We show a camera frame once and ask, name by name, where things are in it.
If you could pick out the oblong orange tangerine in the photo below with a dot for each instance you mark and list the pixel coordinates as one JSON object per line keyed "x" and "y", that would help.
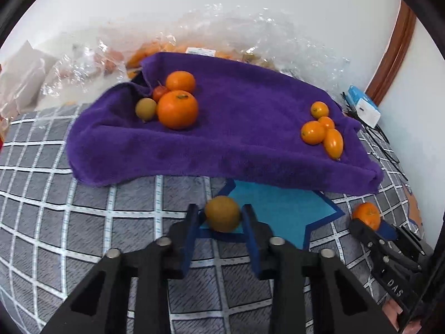
{"x": 333, "y": 142}

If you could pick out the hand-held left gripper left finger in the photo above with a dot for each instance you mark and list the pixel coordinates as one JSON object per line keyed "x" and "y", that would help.
{"x": 189, "y": 247}

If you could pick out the small clear plastic bag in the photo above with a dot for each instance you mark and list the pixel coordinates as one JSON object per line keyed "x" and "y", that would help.
{"x": 80, "y": 66}

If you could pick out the small red fruit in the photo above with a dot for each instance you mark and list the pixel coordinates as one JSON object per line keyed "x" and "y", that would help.
{"x": 160, "y": 94}

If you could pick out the purple towel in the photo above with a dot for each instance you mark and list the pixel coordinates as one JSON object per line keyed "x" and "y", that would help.
{"x": 243, "y": 128}

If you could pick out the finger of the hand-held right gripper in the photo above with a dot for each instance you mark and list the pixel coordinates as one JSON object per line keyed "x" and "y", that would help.
{"x": 363, "y": 233}
{"x": 387, "y": 231}

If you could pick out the green-brown round fruit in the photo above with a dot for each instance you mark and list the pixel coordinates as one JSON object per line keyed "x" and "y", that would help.
{"x": 222, "y": 213}
{"x": 146, "y": 109}

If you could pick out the white bag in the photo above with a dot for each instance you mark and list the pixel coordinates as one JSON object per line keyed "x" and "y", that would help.
{"x": 24, "y": 73}

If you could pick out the large crumpled clear plastic bag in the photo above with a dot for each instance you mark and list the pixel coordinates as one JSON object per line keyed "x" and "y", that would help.
{"x": 278, "y": 41}

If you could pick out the grey checked bed sheet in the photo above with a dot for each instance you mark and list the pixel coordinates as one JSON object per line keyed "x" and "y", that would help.
{"x": 87, "y": 215}

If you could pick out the small orange tangerine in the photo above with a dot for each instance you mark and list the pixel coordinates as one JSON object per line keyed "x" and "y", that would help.
{"x": 180, "y": 81}
{"x": 320, "y": 109}

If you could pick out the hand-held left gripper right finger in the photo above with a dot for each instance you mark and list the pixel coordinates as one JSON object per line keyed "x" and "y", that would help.
{"x": 252, "y": 247}

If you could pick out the mottled orange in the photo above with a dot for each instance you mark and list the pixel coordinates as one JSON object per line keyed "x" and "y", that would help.
{"x": 366, "y": 215}

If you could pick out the large orange with stem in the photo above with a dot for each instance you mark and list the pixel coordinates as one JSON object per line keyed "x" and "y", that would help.
{"x": 177, "y": 109}

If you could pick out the person's right hand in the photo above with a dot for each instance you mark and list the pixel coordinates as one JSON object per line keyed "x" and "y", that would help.
{"x": 393, "y": 309}

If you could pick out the wooden door frame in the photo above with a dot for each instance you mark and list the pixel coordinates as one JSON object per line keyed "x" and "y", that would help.
{"x": 393, "y": 52}

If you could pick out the white and blue tissue pack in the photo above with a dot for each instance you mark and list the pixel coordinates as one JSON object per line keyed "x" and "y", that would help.
{"x": 363, "y": 106}

